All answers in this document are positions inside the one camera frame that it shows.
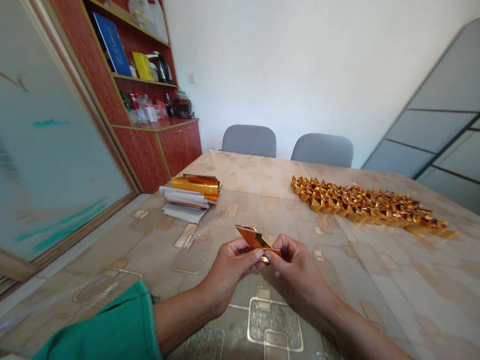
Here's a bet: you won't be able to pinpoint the person's right hand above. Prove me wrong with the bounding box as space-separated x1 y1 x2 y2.
262 234 328 301

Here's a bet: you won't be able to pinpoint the person's left hand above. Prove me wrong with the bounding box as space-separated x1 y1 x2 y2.
202 237 266 303

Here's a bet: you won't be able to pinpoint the gold foil paper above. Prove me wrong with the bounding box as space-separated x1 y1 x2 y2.
235 224 282 266

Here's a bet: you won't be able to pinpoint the patterned beige tablecloth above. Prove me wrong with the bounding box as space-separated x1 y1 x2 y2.
0 149 480 360

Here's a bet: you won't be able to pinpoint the pile of gold foil sheets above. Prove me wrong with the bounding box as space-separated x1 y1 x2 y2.
158 173 223 225

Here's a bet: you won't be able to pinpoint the rows of folded gold ingots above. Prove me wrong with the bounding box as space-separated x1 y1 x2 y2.
290 174 461 239

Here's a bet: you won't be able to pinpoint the grey chair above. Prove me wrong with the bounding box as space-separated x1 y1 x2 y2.
221 124 278 159
290 133 354 169

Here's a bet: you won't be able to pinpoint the red wooden shelf cabinet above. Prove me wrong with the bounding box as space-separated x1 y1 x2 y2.
48 0 203 195

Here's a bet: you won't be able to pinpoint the grey panelled board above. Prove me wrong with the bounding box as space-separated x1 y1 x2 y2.
361 16 480 217

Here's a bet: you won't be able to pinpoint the frosted glass sliding door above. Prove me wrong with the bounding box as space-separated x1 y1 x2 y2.
0 0 145 301

